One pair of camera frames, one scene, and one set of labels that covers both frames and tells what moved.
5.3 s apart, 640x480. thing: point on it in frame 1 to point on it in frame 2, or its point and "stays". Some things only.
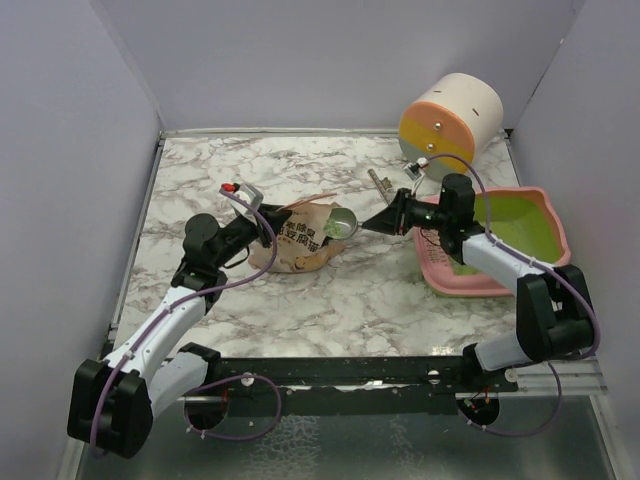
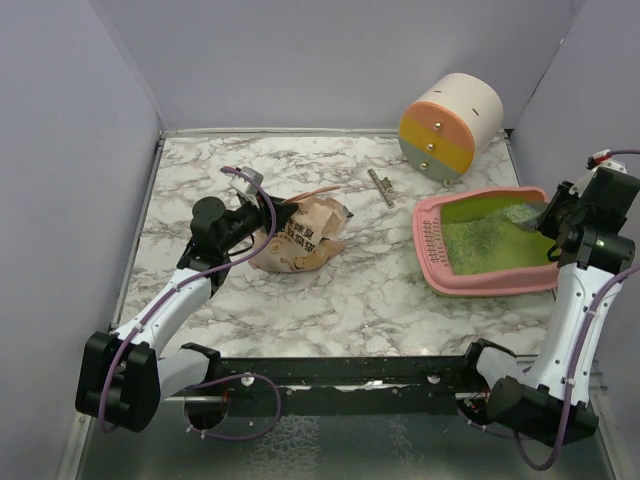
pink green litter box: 523,218 stays
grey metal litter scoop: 341,224 to 526,214
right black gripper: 393,219 to 546,223
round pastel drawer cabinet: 451,124 stays
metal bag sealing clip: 383,186 stays
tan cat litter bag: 299,247 stays
